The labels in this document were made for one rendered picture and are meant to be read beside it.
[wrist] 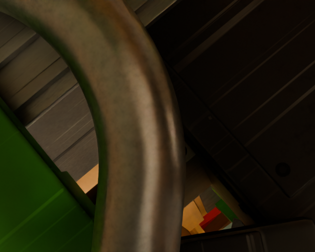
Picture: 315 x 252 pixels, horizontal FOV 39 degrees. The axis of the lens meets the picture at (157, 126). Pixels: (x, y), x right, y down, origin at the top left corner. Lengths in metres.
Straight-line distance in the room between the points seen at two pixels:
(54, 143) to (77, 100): 0.10
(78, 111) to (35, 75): 0.46
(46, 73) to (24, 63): 0.01
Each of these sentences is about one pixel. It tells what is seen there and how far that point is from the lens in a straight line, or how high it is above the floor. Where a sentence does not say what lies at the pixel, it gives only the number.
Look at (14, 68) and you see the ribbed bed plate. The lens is 0.21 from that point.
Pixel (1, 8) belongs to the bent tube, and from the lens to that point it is 0.17.
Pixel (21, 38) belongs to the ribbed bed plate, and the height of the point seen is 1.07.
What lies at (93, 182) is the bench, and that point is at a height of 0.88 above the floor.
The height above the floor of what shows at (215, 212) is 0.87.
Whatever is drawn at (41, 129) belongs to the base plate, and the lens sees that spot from 0.65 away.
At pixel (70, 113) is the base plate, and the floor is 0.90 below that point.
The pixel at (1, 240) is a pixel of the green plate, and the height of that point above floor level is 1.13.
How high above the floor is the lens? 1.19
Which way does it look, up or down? 18 degrees down
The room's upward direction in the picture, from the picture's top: 140 degrees clockwise
